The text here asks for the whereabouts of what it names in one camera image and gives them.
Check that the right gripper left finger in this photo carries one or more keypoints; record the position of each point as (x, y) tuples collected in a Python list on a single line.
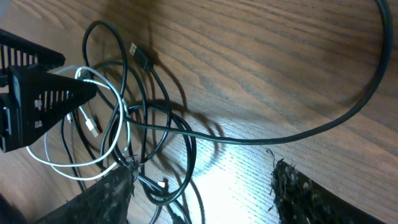
[(106, 201)]

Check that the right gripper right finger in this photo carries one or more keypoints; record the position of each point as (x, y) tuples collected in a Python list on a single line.
[(298, 199)]

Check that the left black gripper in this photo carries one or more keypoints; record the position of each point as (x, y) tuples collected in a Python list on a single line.
[(36, 100)]

